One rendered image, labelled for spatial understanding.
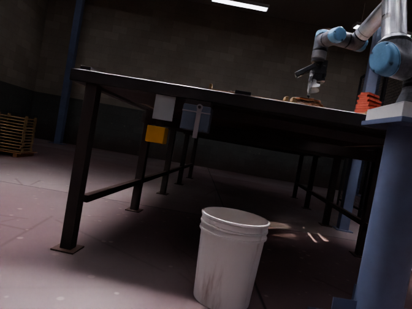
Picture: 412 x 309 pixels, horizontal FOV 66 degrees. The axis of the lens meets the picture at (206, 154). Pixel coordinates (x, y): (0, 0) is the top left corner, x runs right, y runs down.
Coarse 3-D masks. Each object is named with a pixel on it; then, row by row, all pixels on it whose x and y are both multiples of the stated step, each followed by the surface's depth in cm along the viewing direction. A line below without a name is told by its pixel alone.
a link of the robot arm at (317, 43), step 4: (316, 32) 169; (320, 32) 166; (316, 36) 168; (320, 36) 165; (316, 40) 168; (320, 40) 165; (316, 44) 167; (320, 44) 166; (316, 48) 167; (320, 48) 166; (324, 48) 166
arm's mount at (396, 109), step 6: (402, 102) 111; (408, 102) 110; (378, 108) 126; (384, 108) 121; (390, 108) 118; (396, 108) 114; (402, 108) 110; (408, 108) 110; (372, 114) 129; (378, 114) 125; (384, 114) 121; (390, 114) 117; (396, 114) 113; (402, 114) 110; (408, 114) 110
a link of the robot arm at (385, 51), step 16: (384, 0) 122; (400, 0) 119; (384, 16) 121; (400, 16) 118; (384, 32) 120; (400, 32) 116; (384, 48) 115; (400, 48) 113; (384, 64) 115; (400, 64) 114
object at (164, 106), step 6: (156, 96) 154; (162, 96) 154; (168, 96) 154; (156, 102) 155; (162, 102) 154; (168, 102) 154; (174, 102) 154; (156, 108) 155; (162, 108) 154; (168, 108) 154; (156, 114) 155; (162, 114) 154; (168, 114) 154; (168, 120) 154
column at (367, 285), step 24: (384, 120) 119; (408, 120) 109; (384, 144) 125; (408, 144) 116; (384, 168) 122; (408, 168) 116; (384, 192) 120; (408, 192) 115; (384, 216) 119; (408, 216) 115; (384, 240) 118; (408, 240) 116; (360, 264) 128; (384, 264) 117; (408, 264) 117; (360, 288) 124; (384, 288) 117
